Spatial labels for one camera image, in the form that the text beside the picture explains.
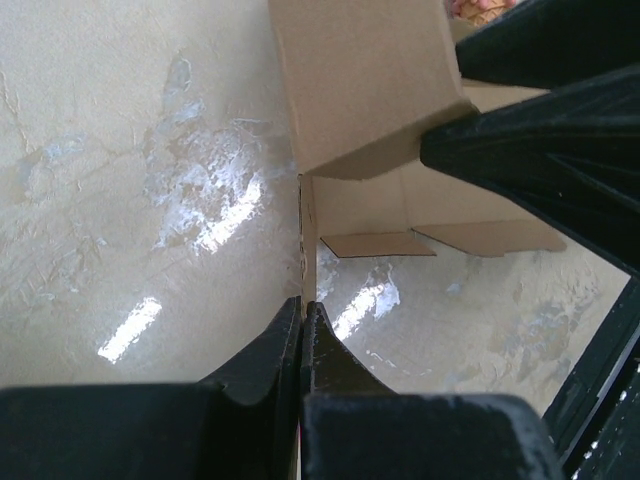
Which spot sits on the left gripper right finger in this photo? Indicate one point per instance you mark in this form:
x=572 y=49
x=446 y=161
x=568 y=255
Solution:
x=355 y=427

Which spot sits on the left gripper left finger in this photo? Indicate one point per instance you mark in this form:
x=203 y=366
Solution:
x=239 y=422

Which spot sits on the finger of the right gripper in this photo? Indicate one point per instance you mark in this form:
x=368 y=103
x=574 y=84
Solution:
x=569 y=157
x=549 y=44

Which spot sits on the brown cardboard box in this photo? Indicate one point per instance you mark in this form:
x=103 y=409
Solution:
x=364 y=80

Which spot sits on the toy ice cream cone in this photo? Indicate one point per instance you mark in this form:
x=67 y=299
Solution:
x=480 y=12

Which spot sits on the black base frame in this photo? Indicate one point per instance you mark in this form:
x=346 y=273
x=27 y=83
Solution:
x=594 y=418

